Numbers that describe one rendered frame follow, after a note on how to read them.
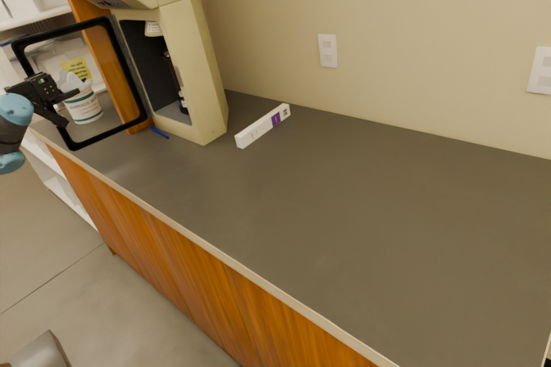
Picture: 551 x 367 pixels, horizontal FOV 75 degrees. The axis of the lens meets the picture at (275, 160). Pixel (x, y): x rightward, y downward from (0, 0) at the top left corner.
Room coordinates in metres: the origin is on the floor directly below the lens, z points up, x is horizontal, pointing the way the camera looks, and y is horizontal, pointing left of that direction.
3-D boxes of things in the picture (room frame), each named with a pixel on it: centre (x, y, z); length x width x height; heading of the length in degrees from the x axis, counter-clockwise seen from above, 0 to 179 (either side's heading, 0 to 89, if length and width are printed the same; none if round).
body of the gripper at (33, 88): (1.03, 0.63, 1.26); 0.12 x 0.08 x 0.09; 132
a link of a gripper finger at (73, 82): (1.07, 0.53, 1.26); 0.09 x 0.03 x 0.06; 119
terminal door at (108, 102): (1.26, 0.59, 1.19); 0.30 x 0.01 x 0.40; 123
